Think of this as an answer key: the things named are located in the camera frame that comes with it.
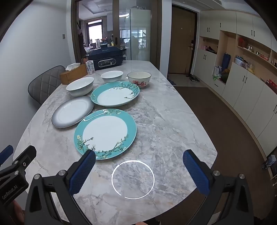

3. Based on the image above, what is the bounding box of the white shopping bag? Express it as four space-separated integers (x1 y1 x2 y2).
213 65 223 81

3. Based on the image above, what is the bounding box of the large white bowl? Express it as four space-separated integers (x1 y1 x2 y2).
66 76 95 97

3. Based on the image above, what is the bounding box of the person's left hand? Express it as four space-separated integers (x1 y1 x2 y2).
12 200 25 225

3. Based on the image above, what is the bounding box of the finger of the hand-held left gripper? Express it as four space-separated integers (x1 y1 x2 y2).
12 145 37 174
0 145 14 166

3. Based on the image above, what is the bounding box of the teal floral deep plate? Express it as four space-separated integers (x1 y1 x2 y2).
90 81 140 107

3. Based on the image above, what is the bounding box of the wooden entrance door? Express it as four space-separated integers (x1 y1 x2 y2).
168 5 197 75

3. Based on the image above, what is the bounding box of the grey rimmed plate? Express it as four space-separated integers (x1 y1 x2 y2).
51 96 94 128

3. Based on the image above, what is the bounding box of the navy electric cooker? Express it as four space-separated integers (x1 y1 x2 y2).
85 44 127 71

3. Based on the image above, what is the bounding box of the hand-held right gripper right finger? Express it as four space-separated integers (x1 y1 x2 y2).
182 149 253 225

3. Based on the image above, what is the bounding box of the frosted glass door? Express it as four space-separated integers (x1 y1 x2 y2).
119 9 151 62

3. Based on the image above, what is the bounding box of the wooden tissue box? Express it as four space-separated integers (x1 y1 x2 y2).
59 64 88 85

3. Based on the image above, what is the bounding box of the cream wall cabinet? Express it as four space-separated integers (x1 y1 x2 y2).
190 10 277 156

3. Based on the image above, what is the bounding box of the grey quilted chair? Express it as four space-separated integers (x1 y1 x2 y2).
28 65 66 106

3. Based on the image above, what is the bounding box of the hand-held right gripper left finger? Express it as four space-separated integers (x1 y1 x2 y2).
25 150 96 225

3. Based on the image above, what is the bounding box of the white milk carton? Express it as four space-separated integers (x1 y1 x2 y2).
86 61 96 74

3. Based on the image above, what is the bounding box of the white tissue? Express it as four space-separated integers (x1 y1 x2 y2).
65 63 83 71

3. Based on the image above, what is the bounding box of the dark green bag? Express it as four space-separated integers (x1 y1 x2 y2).
222 69 231 84

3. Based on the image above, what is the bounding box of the small white bowl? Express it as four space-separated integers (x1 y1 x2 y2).
101 70 124 83

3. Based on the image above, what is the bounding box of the blue plastic bag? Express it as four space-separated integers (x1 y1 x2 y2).
262 155 277 180

